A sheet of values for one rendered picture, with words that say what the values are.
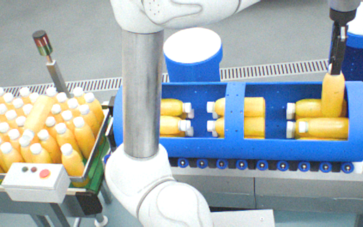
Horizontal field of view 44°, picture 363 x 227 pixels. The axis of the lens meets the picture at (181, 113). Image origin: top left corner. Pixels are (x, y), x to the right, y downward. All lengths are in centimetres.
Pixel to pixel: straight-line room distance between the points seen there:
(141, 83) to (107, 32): 334
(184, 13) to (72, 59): 335
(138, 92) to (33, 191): 72
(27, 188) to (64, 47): 281
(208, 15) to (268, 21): 333
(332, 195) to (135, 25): 107
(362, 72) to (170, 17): 195
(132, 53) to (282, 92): 84
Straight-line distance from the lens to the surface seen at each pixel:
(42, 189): 166
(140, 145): 119
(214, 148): 158
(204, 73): 211
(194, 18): 87
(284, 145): 156
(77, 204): 189
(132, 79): 109
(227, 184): 176
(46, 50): 211
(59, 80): 222
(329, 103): 158
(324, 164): 170
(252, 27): 413
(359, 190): 178
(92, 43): 430
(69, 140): 183
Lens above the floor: 227
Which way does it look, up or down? 43 degrees down
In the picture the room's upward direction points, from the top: 11 degrees counter-clockwise
